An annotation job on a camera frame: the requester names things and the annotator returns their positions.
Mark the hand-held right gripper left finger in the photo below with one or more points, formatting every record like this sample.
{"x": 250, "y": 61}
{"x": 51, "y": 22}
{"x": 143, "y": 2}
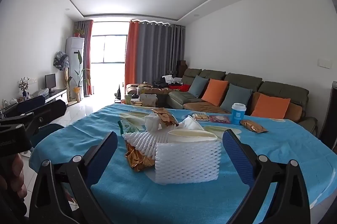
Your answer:
{"x": 105, "y": 155}

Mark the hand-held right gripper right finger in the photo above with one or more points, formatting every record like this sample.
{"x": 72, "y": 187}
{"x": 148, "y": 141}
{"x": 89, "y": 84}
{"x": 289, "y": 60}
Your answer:
{"x": 237, "y": 155}

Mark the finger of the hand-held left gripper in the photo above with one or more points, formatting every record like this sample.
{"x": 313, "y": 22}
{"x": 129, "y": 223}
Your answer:
{"x": 50, "y": 109}
{"x": 31, "y": 102}

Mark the green and white packet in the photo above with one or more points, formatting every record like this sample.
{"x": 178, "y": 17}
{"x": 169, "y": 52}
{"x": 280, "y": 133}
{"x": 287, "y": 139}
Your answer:
{"x": 126, "y": 125}

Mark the long white foam net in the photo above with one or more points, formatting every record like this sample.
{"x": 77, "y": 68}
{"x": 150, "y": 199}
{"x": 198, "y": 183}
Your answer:
{"x": 144, "y": 141}

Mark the large white foam net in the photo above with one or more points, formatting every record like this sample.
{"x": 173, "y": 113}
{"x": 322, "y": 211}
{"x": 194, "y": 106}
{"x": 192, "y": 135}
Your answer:
{"x": 187, "y": 163}

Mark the cream pomelo peel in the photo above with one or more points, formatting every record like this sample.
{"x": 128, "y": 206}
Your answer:
{"x": 189, "y": 135}

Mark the large gold foil wrapper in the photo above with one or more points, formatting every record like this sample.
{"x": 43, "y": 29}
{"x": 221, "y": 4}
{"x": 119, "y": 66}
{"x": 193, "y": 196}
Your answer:
{"x": 164, "y": 117}

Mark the person's left hand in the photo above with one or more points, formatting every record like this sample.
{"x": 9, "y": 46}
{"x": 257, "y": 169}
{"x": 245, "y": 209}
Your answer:
{"x": 18, "y": 176}

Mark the white and black TV cabinet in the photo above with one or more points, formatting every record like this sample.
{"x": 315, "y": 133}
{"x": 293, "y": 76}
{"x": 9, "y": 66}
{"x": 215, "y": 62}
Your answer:
{"x": 56, "y": 96}

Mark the clear plastic bag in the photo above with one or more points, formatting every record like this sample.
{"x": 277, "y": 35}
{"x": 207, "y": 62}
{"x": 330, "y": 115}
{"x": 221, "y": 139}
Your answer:
{"x": 43, "y": 92}

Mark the small plant in blue vase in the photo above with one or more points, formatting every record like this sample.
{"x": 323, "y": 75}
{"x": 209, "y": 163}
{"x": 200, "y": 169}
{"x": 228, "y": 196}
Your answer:
{"x": 23, "y": 85}

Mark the black monitor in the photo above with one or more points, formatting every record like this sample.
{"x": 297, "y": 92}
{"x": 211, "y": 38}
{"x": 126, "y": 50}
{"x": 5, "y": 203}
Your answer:
{"x": 50, "y": 81}

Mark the small gold foil wrapper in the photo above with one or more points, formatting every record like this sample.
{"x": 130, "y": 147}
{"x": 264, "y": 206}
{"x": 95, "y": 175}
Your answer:
{"x": 254, "y": 127}

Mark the pink snack packet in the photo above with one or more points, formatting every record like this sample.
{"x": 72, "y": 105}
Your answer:
{"x": 220, "y": 119}

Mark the blue drink can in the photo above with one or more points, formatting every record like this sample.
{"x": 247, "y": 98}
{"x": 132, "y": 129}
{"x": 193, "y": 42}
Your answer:
{"x": 238, "y": 114}

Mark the tall plant in gold vase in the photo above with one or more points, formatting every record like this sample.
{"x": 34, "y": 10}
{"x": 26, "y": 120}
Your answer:
{"x": 77, "y": 76}

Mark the standing fan with cover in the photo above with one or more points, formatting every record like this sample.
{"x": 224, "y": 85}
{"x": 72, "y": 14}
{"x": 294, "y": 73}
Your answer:
{"x": 61, "y": 60}

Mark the clear tray of biscuits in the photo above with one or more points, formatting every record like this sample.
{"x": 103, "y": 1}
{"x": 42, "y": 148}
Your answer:
{"x": 200, "y": 117}

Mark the white paper sheet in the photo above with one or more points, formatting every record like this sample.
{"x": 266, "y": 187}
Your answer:
{"x": 191, "y": 122}

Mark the blue-grey cushion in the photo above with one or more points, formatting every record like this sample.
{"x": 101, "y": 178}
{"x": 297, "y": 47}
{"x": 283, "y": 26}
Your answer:
{"x": 238, "y": 97}
{"x": 197, "y": 85}

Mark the clear plastic wrapper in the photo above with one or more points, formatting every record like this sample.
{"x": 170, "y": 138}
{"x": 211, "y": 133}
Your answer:
{"x": 154, "y": 122}

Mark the white standing air conditioner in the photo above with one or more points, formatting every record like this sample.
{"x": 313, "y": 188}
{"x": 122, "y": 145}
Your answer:
{"x": 75, "y": 55}

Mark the orange cushion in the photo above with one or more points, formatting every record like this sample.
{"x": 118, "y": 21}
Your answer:
{"x": 271, "y": 107}
{"x": 215, "y": 92}

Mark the grey and orange curtain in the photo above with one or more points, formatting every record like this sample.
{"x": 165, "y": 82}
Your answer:
{"x": 87, "y": 60}

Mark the group of jars and packets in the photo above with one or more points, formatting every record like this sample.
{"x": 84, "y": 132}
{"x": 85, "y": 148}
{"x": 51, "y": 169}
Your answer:
{"x": 137, "y": 99}

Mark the black glass coffee table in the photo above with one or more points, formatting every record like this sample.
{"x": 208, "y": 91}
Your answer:
{"x": 150, "y": 101}

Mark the green and brown sofa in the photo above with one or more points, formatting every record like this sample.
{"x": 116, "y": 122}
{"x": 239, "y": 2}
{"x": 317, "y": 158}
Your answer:
{"x": 276, "y": 88}

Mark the blue printed tablecloth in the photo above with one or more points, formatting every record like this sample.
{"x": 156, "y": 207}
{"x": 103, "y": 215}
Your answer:
{"x": 171, "y": 203}

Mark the potted plant with red pot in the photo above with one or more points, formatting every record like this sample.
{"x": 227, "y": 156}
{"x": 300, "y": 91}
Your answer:
{"x": 78, "y": 33}

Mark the window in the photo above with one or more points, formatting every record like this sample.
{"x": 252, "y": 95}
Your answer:
{"x": 110, "y": 50}

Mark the red cloth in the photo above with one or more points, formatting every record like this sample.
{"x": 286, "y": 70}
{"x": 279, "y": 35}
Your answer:
{"x": 181, "y": 87}

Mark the black clothing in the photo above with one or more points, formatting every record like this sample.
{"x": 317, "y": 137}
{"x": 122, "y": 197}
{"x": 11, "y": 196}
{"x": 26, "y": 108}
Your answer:
{"x": 160, "y": 84}

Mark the dark chair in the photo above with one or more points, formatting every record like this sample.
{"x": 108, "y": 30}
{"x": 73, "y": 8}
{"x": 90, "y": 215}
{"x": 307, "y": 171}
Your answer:
{"x": 327, "y": 121}

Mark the brown stacked boxes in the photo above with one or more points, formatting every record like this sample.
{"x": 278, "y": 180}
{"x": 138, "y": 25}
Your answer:
{"x": 181, "y": 67}

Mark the white wall socket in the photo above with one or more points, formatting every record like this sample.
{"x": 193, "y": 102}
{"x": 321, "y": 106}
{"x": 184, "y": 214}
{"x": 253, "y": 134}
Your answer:
{"x": 324, "y": 63}

